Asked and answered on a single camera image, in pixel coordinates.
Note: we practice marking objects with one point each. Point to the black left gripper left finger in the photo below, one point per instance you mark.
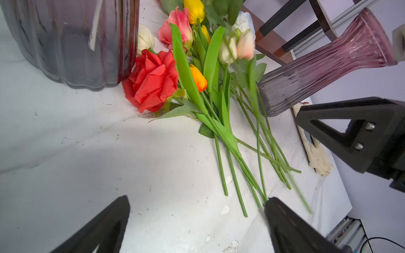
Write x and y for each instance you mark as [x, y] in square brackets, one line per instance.
[103, 234]

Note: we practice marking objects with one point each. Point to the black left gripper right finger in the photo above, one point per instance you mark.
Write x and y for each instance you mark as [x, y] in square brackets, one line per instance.
[291, 234]

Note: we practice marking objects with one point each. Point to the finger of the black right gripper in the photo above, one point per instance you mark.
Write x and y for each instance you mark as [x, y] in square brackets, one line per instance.
[368, 134]

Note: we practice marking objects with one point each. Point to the red rose flower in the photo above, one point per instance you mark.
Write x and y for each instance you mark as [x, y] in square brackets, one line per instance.
[155, 87]

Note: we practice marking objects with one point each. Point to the pale pink tulip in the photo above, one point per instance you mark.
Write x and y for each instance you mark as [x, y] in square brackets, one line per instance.
[246, 50]

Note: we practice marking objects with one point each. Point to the orange tulip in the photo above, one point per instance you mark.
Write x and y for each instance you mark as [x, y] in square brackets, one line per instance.
[202, 84]

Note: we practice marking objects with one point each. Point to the cream white tulip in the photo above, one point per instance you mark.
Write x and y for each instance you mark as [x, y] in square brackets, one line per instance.
[145, 40]

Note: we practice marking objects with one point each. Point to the yellow tulip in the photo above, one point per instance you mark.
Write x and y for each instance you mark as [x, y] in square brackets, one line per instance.
[205, 32]
[196, 10]

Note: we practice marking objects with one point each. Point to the beige glove with red trim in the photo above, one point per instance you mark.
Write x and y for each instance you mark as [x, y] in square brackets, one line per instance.
[317, 157]

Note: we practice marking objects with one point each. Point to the tall purple ribbed glass vase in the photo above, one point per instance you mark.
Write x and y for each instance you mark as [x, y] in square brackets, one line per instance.
[363, 45]

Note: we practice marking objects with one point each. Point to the brown wooden tiered stand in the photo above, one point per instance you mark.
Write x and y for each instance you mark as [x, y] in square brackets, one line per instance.
[280, 26]

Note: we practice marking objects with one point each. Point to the white rose near stand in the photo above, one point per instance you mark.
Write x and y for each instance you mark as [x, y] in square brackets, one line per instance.
[244, 23]

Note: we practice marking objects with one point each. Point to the wide purple glass vase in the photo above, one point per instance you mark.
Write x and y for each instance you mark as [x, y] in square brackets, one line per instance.
[86, 44]

